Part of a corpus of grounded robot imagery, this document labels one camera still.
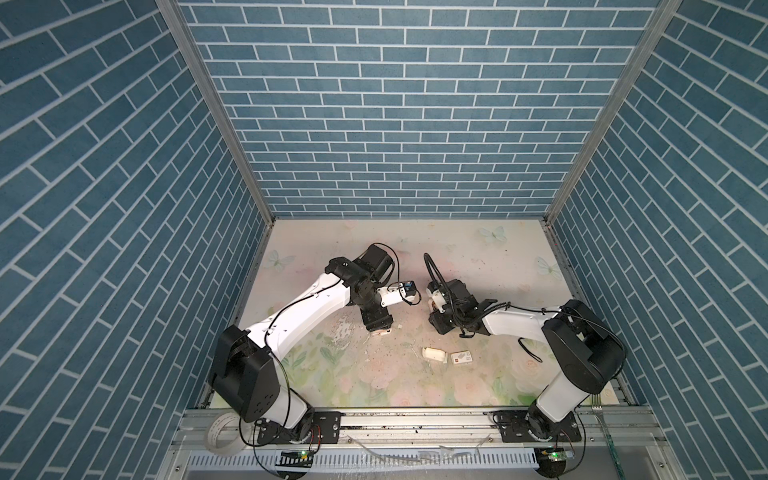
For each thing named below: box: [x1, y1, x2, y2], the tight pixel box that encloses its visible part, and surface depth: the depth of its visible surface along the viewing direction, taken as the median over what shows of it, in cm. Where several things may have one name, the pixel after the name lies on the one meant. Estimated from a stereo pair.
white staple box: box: [450, 350, 473, 364], surface depth 86 cm
